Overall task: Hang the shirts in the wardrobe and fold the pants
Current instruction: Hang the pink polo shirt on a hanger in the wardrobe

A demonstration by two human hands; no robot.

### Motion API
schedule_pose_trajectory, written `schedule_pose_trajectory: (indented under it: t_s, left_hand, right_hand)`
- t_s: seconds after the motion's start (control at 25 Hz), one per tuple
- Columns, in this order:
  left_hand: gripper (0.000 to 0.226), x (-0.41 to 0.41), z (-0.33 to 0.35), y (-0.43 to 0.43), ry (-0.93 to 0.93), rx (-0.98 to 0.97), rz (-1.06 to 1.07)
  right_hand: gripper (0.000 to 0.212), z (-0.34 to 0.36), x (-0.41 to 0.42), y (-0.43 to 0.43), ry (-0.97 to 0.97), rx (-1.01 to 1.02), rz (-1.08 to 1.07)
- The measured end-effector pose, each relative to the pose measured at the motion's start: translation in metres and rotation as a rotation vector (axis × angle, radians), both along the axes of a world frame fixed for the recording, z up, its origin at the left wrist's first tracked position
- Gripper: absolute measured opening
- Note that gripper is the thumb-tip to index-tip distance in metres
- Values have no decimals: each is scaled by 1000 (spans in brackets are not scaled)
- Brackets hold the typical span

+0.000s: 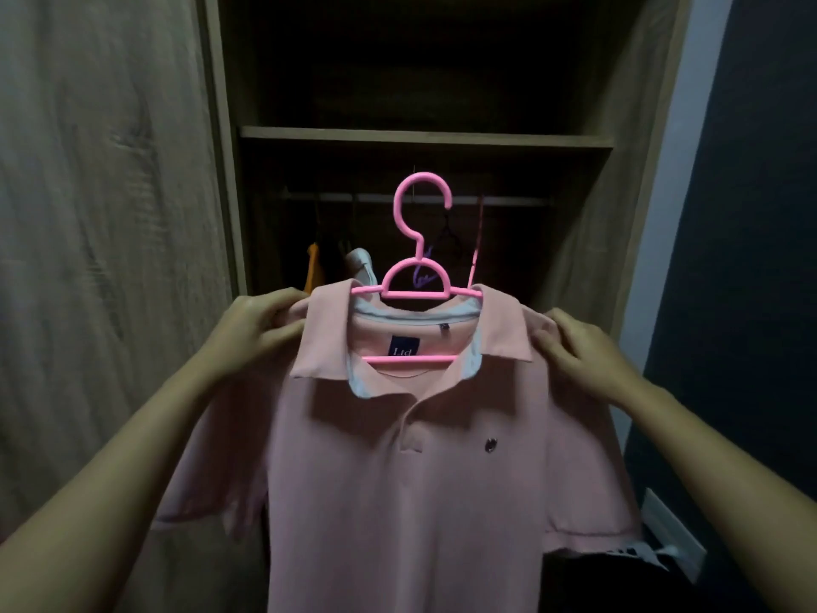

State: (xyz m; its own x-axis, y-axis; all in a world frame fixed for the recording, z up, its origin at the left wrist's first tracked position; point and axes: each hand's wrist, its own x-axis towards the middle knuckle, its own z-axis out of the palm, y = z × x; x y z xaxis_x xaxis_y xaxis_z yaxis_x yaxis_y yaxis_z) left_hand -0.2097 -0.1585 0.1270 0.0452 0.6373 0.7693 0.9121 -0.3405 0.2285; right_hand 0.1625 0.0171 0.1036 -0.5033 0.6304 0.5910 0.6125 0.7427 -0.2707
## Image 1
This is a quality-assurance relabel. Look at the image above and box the person's left hand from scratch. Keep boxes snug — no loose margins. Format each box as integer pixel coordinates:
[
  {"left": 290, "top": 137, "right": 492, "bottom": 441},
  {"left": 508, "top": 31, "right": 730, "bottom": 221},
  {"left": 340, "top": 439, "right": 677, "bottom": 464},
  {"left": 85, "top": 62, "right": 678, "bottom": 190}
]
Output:
[{"left": 198, "top": 287, "right": 311, "bottom": 385}]

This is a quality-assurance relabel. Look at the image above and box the person's right hand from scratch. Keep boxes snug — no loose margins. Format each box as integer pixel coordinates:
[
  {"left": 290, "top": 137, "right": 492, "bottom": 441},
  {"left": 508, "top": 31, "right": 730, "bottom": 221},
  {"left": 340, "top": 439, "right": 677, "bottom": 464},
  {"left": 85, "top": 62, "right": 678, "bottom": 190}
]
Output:
[{"left": 530, "top": 307, "right": 647, "bottom": 413}]

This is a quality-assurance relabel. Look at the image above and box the pink polo shirt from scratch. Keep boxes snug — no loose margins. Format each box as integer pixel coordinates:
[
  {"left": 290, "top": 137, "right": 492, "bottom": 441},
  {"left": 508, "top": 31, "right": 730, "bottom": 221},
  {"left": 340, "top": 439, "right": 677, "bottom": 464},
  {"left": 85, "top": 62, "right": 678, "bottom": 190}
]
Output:
[{"left": 153, "top": 278, "right": 643, "bottom": 613}]

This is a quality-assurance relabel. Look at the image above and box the person's right forearm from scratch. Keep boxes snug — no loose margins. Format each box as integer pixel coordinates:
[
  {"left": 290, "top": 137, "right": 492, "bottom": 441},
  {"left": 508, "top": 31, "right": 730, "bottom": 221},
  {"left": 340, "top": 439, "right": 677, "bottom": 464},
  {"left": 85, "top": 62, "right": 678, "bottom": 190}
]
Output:
[{"left": 613, "top": 378, "right": 817, "bottom": 613}]

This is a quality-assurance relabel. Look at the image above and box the person's left forearm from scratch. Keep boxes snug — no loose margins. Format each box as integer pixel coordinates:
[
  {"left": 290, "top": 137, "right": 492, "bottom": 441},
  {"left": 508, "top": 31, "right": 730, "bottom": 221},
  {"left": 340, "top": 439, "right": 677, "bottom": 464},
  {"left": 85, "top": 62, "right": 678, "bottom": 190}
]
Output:
[{"left": 0, "top": 351, "right": 226, "bottom": 613}]

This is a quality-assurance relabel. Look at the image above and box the orange hanging garment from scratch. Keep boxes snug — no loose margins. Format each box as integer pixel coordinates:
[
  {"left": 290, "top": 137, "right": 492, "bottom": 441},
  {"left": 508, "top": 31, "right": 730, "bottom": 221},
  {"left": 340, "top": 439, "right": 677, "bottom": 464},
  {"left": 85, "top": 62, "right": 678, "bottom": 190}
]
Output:
[{"left": 304, "top": 242, "right": 324, "bottom": 295}]

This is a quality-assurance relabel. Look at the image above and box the red clothes hanger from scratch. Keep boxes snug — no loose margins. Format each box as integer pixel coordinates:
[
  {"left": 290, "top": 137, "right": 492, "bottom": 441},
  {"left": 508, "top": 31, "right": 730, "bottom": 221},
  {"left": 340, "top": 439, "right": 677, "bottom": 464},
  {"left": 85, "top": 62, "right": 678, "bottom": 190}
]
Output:
[{"left": 465, "top": 194, "right": 486, "bottom": 292}]

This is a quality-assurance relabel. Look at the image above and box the purple clothes hanger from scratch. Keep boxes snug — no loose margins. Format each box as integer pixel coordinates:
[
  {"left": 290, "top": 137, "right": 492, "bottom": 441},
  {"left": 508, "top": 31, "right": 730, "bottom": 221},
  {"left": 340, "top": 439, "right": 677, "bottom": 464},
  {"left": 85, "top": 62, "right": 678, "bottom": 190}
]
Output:
[{"left": 411, "top": 245, "right": 443, "bottom": 289}]

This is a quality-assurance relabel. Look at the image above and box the black clothes hanger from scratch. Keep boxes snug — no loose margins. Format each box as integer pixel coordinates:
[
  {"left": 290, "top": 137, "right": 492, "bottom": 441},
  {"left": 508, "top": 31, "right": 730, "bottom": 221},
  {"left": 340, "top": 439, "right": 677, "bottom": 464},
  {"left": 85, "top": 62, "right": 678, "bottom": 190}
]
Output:
[{"left": 426, "top": 207, "right": 477, "bottom": 257}]

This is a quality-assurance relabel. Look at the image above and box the pink plastic clothes hanger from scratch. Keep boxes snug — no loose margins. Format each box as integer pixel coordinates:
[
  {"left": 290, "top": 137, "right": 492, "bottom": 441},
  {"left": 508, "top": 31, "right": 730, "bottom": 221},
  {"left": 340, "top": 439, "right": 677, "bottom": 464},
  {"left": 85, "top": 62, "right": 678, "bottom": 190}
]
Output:
[{"left": 350, "top": 172, "right": 485, "bottom": 367}]

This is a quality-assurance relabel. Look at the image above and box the wooden wardrobe door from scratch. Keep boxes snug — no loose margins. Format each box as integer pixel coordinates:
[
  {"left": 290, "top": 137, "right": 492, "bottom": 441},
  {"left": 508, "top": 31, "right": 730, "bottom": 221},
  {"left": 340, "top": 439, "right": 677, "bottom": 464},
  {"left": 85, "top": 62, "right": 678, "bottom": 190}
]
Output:
[{"left": 0, "top": 0, "right": 270, "bottom": 613}]

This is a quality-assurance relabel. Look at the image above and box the wooden wardrobe shelf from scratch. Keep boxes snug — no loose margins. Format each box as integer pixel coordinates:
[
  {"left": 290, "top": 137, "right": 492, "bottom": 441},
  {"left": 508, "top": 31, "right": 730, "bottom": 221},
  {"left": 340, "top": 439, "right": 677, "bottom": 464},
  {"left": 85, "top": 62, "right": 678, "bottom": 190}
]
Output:
[{"left": 239, "top": 125, "right": 615, "bottom": 151}]

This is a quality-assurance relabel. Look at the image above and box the wooden wardrobe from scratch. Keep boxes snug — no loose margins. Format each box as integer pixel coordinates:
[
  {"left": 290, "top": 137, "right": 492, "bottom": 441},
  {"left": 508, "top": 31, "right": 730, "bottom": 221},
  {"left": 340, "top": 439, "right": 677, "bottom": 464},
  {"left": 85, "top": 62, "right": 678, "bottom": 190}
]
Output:
[{"left": 198, "top": 0, "right": 694, "bottom": 352}]

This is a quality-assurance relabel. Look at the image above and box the metal clothes rail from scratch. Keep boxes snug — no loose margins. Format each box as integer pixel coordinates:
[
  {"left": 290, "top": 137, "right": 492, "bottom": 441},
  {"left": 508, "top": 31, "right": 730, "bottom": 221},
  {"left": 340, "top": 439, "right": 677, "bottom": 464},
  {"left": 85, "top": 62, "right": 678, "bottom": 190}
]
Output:
[{"left": 281, "top": 190, "right": 551, "bottom": 209}]

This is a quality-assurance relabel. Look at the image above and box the white wall socket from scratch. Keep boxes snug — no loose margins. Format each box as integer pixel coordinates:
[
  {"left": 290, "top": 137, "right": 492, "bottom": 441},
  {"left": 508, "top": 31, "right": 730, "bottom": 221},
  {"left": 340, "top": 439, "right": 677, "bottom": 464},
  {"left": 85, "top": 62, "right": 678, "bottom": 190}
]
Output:
[{"left": 641, "top": 488, "right": 707, "bottom": 583}]

